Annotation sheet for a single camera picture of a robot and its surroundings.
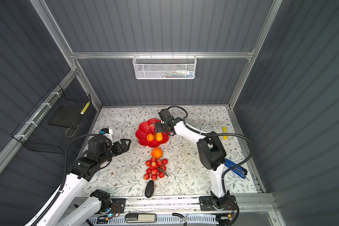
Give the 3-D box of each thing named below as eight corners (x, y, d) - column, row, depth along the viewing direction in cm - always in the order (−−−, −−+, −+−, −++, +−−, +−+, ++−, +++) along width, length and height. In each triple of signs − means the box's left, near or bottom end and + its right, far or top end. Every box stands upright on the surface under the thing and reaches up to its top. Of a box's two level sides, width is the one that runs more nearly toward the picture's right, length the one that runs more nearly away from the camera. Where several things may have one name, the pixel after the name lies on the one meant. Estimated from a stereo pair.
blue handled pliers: (221, 167, 89) (222, 165, 86) (224, 159, 92) (225, 157, 89) (243, 179, 84) (245, 177, 82) (246, 171, 87) (248, 169, 85)
